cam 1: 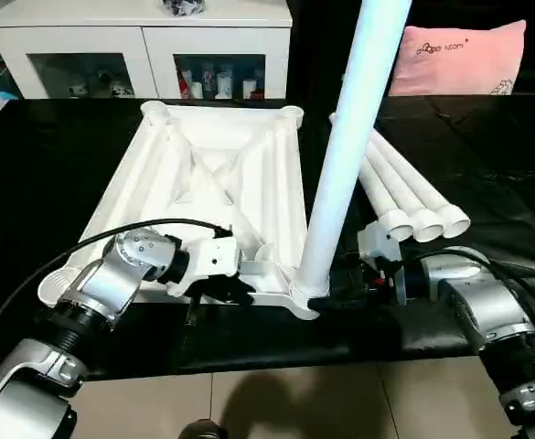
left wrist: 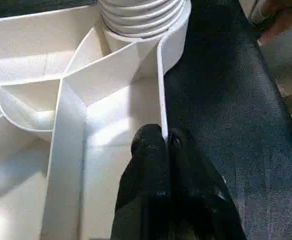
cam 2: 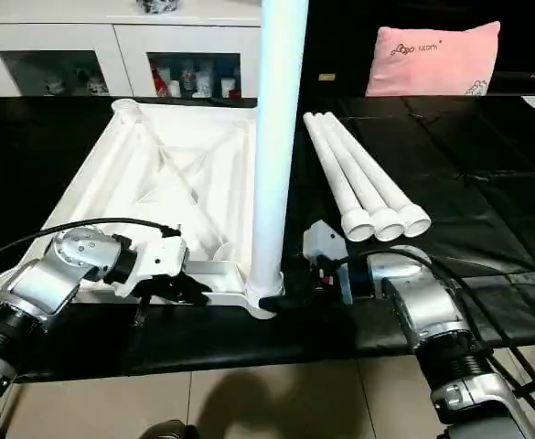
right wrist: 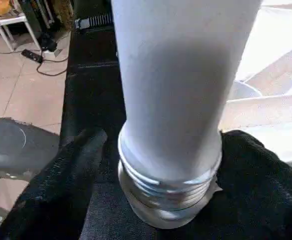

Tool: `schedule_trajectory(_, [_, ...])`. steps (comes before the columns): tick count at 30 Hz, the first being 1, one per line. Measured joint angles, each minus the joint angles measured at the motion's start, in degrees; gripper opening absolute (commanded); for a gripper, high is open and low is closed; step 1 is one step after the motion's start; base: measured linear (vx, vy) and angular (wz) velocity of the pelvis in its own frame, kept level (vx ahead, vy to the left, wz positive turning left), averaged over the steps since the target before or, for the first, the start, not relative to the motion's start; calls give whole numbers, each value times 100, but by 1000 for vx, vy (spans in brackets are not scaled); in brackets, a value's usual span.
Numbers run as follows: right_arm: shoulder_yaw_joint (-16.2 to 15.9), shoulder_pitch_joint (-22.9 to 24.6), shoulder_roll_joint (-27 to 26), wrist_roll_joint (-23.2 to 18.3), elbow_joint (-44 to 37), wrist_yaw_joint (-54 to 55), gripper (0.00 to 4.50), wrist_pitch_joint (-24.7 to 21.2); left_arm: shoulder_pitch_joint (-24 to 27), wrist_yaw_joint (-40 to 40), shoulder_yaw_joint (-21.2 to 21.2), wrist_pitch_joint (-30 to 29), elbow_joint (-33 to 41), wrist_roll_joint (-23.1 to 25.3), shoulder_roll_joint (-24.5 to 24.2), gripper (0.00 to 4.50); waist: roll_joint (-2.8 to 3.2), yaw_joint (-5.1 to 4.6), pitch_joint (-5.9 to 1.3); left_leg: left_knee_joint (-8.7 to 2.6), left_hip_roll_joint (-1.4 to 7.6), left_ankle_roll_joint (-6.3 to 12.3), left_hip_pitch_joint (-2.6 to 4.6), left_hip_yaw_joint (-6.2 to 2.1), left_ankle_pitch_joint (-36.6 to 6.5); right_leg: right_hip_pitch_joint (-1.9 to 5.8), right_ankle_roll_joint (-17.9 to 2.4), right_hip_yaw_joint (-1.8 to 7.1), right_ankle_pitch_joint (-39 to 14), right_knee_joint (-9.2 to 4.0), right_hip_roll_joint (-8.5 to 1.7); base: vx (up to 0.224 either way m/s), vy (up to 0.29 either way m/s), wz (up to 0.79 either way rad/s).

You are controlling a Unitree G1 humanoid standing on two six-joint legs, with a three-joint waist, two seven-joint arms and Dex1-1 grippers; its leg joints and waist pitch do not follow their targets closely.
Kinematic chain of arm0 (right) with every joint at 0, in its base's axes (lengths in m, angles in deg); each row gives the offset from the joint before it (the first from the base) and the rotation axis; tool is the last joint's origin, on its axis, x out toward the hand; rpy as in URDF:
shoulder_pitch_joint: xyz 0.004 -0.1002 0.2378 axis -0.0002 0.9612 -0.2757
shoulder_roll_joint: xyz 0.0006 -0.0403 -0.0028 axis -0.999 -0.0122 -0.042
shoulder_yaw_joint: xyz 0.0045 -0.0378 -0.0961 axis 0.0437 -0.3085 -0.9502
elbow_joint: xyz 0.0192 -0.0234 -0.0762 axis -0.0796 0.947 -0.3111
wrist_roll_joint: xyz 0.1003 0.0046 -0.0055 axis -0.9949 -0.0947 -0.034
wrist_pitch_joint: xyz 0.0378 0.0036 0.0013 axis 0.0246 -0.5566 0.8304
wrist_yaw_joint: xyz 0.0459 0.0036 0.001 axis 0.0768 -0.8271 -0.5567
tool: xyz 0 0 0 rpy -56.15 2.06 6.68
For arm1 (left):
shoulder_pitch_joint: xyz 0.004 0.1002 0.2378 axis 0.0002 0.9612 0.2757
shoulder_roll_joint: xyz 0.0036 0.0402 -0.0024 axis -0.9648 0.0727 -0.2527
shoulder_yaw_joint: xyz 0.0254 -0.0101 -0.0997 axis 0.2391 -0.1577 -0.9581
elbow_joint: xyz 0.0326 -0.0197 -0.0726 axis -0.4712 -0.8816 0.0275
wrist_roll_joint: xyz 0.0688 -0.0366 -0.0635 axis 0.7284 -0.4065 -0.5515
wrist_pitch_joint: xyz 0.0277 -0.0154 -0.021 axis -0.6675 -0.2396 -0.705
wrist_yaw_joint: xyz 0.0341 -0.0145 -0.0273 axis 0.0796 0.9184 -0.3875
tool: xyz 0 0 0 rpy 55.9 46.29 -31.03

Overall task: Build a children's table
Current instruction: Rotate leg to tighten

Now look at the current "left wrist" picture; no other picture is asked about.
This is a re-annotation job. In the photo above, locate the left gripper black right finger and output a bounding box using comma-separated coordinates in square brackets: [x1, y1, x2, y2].
[168, 129, 246, 240]

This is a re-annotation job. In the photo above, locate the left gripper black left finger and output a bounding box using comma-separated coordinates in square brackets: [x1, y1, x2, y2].
[111, 124, 170, 240]

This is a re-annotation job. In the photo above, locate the white plastic table top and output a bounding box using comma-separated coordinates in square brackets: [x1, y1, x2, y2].
[0, 0, 192, 240]

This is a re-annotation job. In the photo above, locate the white plastic table leg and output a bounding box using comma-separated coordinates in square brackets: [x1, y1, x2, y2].
[98, 0, 191, 39]

